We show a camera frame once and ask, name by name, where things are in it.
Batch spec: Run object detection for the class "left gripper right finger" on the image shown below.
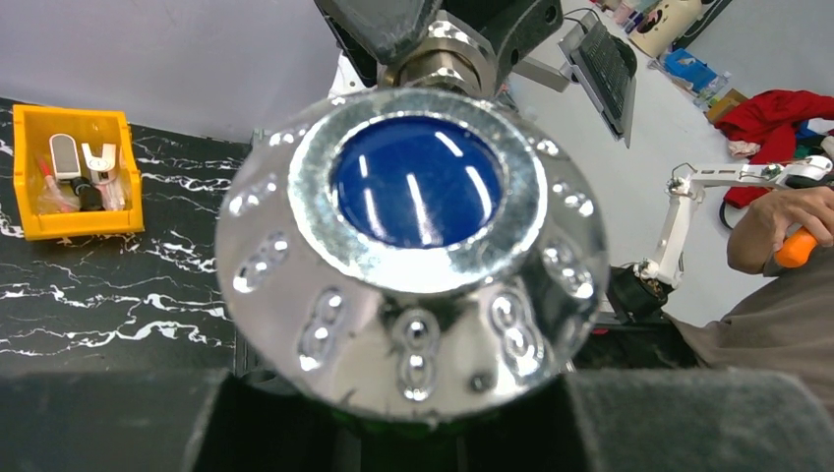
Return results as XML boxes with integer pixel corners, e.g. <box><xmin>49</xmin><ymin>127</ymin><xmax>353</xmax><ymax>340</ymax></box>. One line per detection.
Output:
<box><xmin>468</xmin><ymin>370</ymin><xmax>833</xmax><ymax>471</ymax></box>

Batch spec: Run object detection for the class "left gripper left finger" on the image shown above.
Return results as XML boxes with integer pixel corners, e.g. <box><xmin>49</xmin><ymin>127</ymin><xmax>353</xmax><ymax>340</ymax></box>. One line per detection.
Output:
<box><xmin>1</xmin><ymin>370</ymin><xmax>334</xmax><ymax>471</ymax></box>

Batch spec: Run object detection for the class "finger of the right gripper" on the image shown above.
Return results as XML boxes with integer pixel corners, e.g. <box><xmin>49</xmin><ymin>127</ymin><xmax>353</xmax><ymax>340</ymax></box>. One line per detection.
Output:
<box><xmin>443</xmin><ymin>0</ymin><xmax>564</xmax><ymax>96</ymax></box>
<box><xmin>315</xmin><ymin>0</ymin><xmax>442</xmax><ymax>86</ymax></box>

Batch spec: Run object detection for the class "silver hex nut fitting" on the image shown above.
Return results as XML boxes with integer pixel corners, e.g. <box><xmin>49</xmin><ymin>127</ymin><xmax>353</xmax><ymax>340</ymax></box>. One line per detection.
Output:
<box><xmin>377</xmin><ymin>11</ymin><xmax>499</xmax><ymax>98</ymax></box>

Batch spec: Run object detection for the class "green water faucet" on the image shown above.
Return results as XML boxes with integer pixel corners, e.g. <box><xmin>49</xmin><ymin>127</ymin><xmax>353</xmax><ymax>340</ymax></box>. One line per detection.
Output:
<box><xmin>214</xmin><ymin>88</ymin><xmax>610</xmax><ymax>425</ymax></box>

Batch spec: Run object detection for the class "keyboard on monitor arm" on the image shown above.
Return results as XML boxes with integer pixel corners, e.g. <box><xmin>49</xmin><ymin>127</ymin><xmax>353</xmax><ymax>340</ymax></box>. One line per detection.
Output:
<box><xmin>559</xmin><ymin>8</ymin><xmax>637</xmax><ymax>148</ymax></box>

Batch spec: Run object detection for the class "panda mug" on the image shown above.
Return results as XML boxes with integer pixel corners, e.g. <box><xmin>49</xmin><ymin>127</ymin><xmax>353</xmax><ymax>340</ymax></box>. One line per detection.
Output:
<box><xmin>628</xmin><ymin>0</ymin><xmax>712</xmax><ymax>58</ymax></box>

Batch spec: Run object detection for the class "white part in bin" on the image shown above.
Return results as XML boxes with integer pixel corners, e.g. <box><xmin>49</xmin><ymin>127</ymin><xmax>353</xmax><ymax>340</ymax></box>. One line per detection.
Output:
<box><xmin>81</xmin><ymin>143</ymin><xmax>119</xmax><ymax>186</ymax></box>

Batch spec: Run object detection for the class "red cloth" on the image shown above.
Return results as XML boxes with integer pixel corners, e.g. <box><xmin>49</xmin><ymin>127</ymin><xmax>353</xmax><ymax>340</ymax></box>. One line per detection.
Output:
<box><xmin>713</xmin><ymin>89</ymin><xmax>834</xmax><ymax>209</ymax></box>

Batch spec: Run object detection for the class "orange parts bin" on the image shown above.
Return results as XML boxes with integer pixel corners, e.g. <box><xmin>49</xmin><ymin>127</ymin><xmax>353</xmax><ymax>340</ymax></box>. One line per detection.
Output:
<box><xmin>13</xmin><ymin>104</ymin><xmax>145</xmax><ymax>241</ymax></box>

